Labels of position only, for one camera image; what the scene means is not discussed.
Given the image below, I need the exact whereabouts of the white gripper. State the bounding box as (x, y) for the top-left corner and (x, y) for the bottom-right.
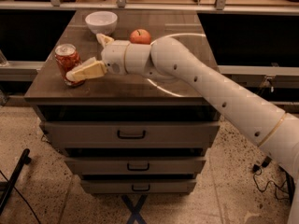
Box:
(66, 34), (130, 82)

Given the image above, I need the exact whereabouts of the red coke can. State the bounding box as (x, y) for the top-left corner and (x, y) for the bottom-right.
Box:
(55, 44), (84, 87)

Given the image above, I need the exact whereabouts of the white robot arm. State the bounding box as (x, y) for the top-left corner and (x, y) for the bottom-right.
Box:
(66, 34), (299, 179)

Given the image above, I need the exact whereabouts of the white ceramic bowl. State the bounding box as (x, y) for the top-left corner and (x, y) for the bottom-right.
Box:
(85, 11), (118, 35)

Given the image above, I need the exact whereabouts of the red apple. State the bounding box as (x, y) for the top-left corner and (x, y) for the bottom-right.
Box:
(129, 29), (151, 45)

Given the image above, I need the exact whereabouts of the grey drawer cabinet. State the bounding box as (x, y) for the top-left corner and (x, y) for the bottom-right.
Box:
(23, 8), (231, 195)

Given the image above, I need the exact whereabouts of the top grey drawer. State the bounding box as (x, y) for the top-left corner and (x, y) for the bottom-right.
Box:
(40, 121), (220, 149)

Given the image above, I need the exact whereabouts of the grey drawer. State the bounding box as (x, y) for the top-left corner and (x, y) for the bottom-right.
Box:
(65, 157), (206, 175)
(40, 121), (220, 149)
(81, 179), (196, 194)

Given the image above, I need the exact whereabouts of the middle grey drawer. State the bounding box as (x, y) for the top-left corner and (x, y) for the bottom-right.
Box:
(65, 157), (206, 175)

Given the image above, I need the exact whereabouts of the black stand leg left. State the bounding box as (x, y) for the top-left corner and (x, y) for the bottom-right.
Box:
(0, 148), (31, 215)

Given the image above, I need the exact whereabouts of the black stand leg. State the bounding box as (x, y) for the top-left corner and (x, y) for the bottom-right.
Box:
(0, 148), (31, 215)
(285, 173), (295, 203)

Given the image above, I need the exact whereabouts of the bottom grey drawer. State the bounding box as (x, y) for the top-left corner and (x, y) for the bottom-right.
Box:
(81, 179), (196, 194)

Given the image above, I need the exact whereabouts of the black stand leg right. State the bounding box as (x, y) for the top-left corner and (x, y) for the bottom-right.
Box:
(285, 173), (295, 203)

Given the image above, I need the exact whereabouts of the thin black cable left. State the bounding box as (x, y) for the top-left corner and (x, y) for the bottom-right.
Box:
(0, 169), (42, 224)

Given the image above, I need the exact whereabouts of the black power adapter cable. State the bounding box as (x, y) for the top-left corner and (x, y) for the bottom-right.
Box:
(251, 156), (291, 202)

